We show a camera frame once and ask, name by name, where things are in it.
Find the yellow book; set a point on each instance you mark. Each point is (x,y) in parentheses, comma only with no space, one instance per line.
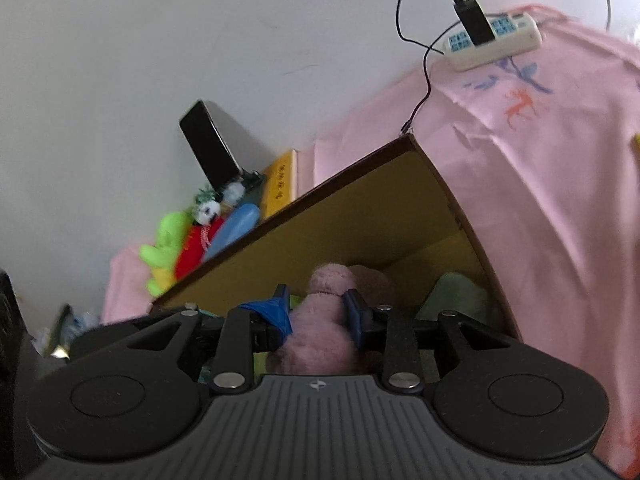
(280,185)

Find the black charger adapter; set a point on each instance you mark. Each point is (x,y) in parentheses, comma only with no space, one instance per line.
(474,21)

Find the brown cardboard box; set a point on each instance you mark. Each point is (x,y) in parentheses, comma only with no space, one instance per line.
(360,220)

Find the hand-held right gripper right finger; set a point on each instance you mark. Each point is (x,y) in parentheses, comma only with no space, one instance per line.
(354,316)

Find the pink printed bed sheet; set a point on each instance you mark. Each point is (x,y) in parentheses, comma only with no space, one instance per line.
(540,185)

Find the pink plush toy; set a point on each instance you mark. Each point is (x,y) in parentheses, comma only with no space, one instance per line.
(320,330)

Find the red plush toy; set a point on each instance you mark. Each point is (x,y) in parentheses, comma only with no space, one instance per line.
(197,247)

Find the lime green plush toy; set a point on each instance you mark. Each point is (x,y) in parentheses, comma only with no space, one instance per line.
(165,247)

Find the black smartphone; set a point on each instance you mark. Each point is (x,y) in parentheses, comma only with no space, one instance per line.
(207,147)

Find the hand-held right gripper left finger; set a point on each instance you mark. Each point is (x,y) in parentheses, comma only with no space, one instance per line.
(271,312)

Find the crumpled plastic packaging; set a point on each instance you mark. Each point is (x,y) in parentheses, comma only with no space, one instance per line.
(65,330)

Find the blue plush toy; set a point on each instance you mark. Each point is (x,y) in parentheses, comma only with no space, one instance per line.
(232,227)

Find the small panda plush toy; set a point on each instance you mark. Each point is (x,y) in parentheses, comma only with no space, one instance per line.
(206,210)

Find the white power strip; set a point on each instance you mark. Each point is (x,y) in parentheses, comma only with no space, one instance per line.
(492,40)

